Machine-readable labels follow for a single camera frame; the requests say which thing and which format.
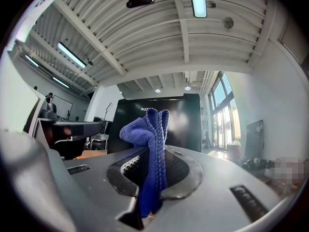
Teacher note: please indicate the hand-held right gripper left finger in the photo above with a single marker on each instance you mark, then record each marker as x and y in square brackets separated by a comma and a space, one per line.
[101, 197]

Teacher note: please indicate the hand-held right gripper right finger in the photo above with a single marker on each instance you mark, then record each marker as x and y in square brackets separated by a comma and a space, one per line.
[212, 207]

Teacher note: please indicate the blue cleaning cloth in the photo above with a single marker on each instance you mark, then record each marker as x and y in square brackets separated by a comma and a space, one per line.
[154, 153]

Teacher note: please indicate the black mini fridge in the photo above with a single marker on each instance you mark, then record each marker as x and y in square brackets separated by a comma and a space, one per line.
[183, 129]

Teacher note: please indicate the wooden table with white legs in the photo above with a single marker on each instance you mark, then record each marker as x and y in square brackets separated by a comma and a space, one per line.
[94, 154]

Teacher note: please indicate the brown cardboard box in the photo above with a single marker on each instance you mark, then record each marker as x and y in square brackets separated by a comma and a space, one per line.
[234, 150]

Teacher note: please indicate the black side table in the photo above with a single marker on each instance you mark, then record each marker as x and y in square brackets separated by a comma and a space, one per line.
[72, 129]

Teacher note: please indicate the glass entrance doors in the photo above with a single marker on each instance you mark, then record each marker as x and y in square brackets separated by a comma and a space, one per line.
[224, 115]

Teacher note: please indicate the long ceiling light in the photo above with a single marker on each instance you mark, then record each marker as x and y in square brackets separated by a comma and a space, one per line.
[72, 55]
[31, 61]
[60, 82]
[198, 1]

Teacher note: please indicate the round ceiling detector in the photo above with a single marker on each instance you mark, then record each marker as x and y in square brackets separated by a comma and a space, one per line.
[228, 22]

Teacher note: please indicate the wall whiteboard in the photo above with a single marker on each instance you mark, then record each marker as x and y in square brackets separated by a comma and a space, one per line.
[62, 106]

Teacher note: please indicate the black head camera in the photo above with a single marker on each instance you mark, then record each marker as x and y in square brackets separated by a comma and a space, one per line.
[140, 2]

